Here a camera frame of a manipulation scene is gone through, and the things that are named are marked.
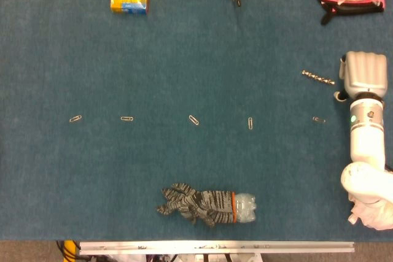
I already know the blue carpet table cover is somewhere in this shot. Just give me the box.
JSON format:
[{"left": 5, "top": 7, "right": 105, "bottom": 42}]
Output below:
[{"left": 0, "top": 0, "right": 393, "bottom": 241}]

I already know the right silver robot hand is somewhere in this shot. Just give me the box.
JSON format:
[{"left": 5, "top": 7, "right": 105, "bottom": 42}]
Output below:
[{"left": 333, "top": 50, "right": 389, "bottom": 102}]

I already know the pink mesh bath pouf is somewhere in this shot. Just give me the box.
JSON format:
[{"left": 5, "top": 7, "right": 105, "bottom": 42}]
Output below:
[{"left": 348, "top": 199, "right": 393, "bottom": 231}]

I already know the metal drill bit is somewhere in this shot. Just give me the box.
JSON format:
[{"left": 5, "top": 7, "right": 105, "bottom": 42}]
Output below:
[{"left": 301, "top": 69, "right": 336, "bottom": 87}]

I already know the grey black striped glove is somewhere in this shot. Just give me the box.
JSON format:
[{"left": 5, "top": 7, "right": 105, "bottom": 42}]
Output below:
[{"left": 156, "top": 183, "right": 236, "bottom": 228}]

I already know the clear plastic bottle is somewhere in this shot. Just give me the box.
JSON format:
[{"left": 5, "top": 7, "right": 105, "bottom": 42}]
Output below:
[{"left": 233, "top": 192, "right": 257, "bottom": 223}]

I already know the black cable bundle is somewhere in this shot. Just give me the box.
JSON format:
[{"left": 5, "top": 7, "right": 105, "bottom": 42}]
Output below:
[{"left": 56, "top": 240, "right": 81, "bottom": 262}]

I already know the aluminium rail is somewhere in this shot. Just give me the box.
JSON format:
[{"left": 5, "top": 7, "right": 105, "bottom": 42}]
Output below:
[{"left": 79, "top": 241, "right": 355, "bottom": 255}]

